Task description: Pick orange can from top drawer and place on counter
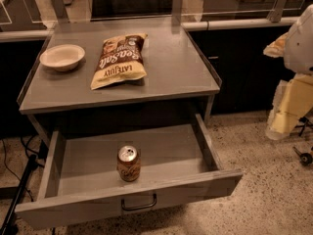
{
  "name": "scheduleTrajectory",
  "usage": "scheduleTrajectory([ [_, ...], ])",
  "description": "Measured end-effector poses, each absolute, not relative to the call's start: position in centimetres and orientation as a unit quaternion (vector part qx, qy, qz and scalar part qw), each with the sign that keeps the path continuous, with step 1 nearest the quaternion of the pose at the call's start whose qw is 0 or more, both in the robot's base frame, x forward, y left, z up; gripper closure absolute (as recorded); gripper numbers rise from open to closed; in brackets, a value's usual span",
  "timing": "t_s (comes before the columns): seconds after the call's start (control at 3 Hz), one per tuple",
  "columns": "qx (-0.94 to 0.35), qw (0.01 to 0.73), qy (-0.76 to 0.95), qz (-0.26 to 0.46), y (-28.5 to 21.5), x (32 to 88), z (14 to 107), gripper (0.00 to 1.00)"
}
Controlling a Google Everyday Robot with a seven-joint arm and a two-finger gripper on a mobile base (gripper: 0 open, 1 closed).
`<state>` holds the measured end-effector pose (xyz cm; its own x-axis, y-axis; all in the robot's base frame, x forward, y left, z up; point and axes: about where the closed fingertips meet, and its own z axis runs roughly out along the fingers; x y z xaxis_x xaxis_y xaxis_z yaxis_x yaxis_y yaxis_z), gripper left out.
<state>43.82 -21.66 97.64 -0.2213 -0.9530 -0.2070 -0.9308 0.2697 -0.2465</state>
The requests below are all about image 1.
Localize black drawer handle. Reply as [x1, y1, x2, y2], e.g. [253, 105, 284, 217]
[121, 194, 157, 212]

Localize orange soda can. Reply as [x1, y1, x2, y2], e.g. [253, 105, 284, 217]
[117, 145, 141, 182]

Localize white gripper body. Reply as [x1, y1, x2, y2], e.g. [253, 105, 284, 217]
[284, 5, 313, 74]

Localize grey open drawer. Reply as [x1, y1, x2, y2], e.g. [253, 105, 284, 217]
[16, 117, 243, 229]

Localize clear acrylic barrier panel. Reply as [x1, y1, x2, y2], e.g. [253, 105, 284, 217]
[0, 0, 313, 31]

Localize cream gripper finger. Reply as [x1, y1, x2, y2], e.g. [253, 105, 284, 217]
[265, 74, 313, 140]
[263, 33, 287, 58]

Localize sea salt chip bag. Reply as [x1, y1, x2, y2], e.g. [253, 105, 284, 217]
[90, 33, 147, 90]

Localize grey counter cabinet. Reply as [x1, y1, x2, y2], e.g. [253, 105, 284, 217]
[17, 17, 223, 148]

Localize wheeled cart base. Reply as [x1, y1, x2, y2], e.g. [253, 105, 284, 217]
[291, 116, 313, 166]

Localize black stand pole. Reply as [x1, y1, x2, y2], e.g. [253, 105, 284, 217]
[0, 155, 36, 235]

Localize white bowl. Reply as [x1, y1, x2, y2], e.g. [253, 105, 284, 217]
[39, 44, 85, 71]

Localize white horizontal rail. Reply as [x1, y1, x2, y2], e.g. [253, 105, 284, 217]
[0, 17, 297, 42]

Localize black floor cable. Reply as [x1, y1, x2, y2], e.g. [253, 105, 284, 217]
[1, 135, 42, 203]

